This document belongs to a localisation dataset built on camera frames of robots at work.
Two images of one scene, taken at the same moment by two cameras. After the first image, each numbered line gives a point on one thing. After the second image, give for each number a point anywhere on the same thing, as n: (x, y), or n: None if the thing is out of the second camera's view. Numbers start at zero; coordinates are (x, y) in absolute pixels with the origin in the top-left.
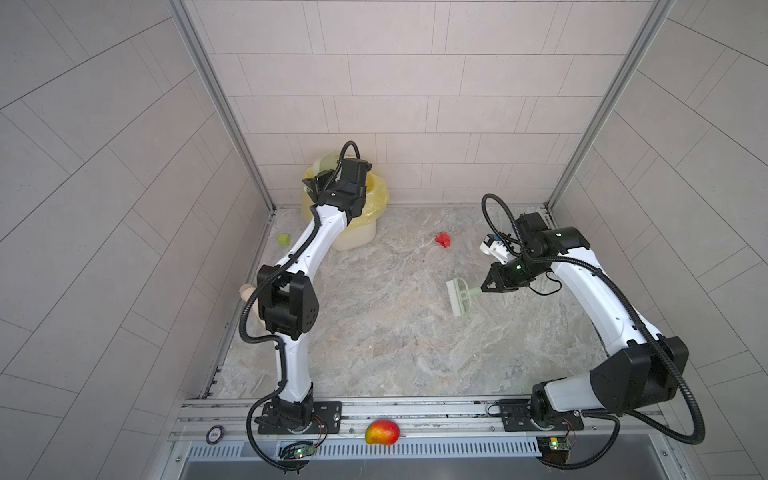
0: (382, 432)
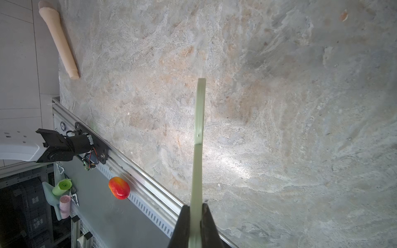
0: (119, 188)
